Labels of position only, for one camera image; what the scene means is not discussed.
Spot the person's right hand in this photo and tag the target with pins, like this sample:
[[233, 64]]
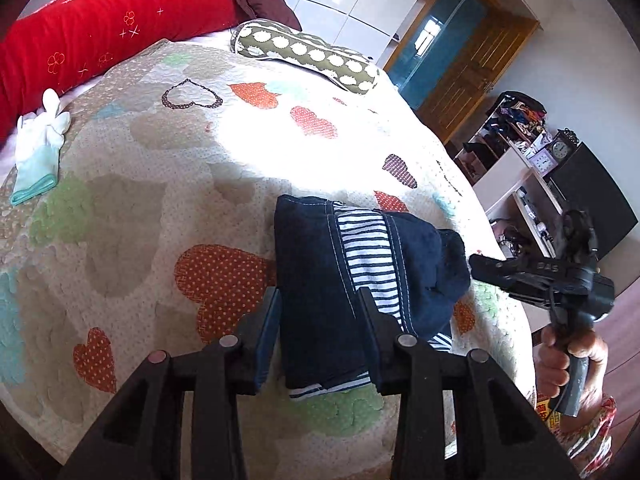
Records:
[[547, 372]]

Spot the heart patterned quilt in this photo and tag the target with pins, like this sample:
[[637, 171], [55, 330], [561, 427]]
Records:
[[150, 200]]

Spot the dark blue frog print pants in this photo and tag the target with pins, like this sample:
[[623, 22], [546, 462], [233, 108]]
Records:
[[315, 290]]

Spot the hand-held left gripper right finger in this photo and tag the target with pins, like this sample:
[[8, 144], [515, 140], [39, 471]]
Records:
[[376, 355]]

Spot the brown mantel clock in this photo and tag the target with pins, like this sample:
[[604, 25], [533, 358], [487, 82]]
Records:
[[562, 147]]

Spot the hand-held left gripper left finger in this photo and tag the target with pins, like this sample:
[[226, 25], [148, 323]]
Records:
[[267, 332]]

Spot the black television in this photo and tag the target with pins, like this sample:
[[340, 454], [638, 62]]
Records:
[[595, 195]]

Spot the long red pillow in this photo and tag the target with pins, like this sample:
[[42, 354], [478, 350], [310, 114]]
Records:
[[85, 25]]

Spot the olive patterned bolster pillow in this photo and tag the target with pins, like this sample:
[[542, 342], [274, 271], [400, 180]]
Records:
[[310, 55]]

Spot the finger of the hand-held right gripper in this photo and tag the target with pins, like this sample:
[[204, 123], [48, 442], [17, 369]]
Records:
[[535, 296], [500, 269]]

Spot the wooden door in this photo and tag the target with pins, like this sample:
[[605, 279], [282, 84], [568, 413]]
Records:
[[470, 75]]

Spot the wooden door frame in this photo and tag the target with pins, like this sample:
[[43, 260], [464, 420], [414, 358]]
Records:
[[431, 4]]

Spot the white glove with teal cuff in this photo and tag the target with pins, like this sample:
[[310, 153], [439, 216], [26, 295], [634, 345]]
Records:
[[40, 155]]

